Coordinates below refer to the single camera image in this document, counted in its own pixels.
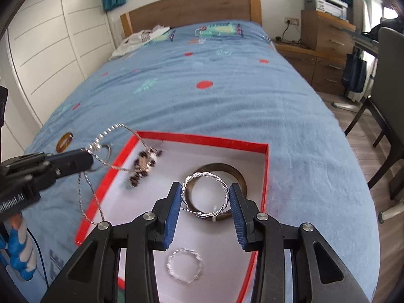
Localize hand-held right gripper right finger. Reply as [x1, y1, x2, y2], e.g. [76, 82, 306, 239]
[229, 182, 372, 303]

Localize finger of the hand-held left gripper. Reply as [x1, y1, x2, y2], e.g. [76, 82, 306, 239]
[47, 148, 95, 179]

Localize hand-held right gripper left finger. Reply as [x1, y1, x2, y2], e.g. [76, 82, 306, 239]
[39, 181, 183, 303]

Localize silver chain necklace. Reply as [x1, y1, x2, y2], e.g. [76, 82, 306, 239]
[77, 123, 165, 226]

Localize silver twisted hoop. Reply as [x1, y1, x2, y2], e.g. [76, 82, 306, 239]
[167, 249, 203, 283]
[181, 171, 229, 219]

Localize dark brown bangle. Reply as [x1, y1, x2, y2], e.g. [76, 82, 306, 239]
[181, 162, 248, 223]

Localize beaded bracelet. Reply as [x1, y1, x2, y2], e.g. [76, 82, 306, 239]
[128, 150, 163, 188]

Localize red cardboard box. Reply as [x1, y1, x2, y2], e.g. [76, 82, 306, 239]
[75, 131, 269, 303]

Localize person's left hand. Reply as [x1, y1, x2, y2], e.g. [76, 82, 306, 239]
[0, 213, 38, 281]

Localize amber bangle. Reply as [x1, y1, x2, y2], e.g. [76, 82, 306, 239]
[56, 132, 74, 152]

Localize white wardrobe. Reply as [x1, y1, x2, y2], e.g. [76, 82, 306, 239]
[6, 0, 114, 127]

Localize white cloth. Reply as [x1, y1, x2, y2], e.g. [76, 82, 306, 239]
[109, 25, 171, 60]

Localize wooden nightstand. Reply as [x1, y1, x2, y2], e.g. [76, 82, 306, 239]
[274, 41, 316, 86]

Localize blue bag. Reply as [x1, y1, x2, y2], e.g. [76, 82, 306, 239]
[341, 54, 368, 93]

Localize wooden headboard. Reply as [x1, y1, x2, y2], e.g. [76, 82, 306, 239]
[120, 0, 262, 38]

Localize wooden dresser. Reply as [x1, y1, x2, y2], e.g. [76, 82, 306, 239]
[300, 9, 359, 95]

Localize dark chair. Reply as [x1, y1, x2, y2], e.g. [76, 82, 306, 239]
[344, 27, 404, 199]

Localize white printer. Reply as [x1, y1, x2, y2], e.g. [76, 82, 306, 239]
[302, 0, 349, 16]

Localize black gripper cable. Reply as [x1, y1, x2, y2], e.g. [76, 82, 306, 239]
[27, 227, 49, 286]

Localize black power cable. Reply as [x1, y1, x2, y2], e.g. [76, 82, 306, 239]
[274, 23, 300, 43]

